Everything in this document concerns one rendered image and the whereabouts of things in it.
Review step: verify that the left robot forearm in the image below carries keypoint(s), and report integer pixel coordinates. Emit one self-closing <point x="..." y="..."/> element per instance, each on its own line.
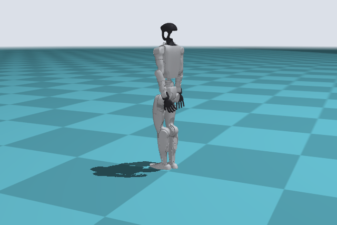
<point x="161" y="83"/>

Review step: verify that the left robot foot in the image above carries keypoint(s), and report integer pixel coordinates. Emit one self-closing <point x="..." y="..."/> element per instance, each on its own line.
<point x="160" y="166"/>

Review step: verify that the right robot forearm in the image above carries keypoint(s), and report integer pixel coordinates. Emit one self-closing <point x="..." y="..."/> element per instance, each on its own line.
<point x="178" y="81"/>

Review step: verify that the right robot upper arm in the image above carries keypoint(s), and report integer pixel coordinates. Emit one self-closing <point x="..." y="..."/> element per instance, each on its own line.
<point x="181" y="61"/>

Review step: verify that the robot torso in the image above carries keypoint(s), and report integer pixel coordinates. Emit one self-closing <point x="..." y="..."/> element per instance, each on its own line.
<point x="171" y="60"/>

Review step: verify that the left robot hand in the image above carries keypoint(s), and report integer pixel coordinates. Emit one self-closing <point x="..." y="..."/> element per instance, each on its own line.
<point x="168" y="104"/>

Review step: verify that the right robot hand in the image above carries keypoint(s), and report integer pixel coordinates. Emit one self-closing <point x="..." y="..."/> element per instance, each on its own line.
<point x="180" y="100"/>

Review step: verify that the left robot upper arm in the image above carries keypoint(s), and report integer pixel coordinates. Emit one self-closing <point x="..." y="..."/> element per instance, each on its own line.
<point x="158" y="53"/>

